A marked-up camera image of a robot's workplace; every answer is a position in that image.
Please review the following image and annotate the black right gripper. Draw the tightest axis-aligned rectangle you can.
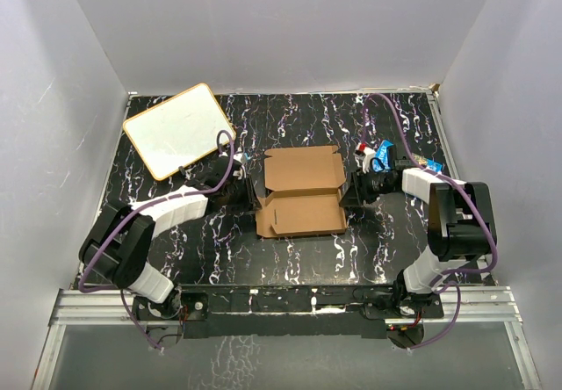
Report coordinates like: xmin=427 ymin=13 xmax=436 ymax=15
xmin=340 ymin=166 xmax=397 ymax=206

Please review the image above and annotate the brown cardboard paper box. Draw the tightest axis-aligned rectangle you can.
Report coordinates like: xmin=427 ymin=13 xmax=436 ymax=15
xmin=256 ymin=145 xmax=347 ymax=239

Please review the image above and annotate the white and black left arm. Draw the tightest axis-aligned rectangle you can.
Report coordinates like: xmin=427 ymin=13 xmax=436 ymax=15
xmin=79 ymin=153 xmax=261 ymax=319

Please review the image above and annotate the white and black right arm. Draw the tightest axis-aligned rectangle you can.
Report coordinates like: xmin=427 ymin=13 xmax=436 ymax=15
xmin=340 ymin=158 xmax=498 ymax=317

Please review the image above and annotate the blue treehouse book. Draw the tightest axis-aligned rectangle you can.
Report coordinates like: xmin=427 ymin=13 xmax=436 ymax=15
xmin=371 ymin=140 xmax=443 ymax=173

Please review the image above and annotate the white board with wooden frame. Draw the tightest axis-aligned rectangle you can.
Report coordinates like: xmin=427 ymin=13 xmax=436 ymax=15
xmin=123 ymin=83 xmax=236 ymax=181

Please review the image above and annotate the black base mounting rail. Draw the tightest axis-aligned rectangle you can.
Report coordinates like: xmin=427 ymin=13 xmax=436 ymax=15
xmin=133 ymin=284 xmax=443 ymax=339

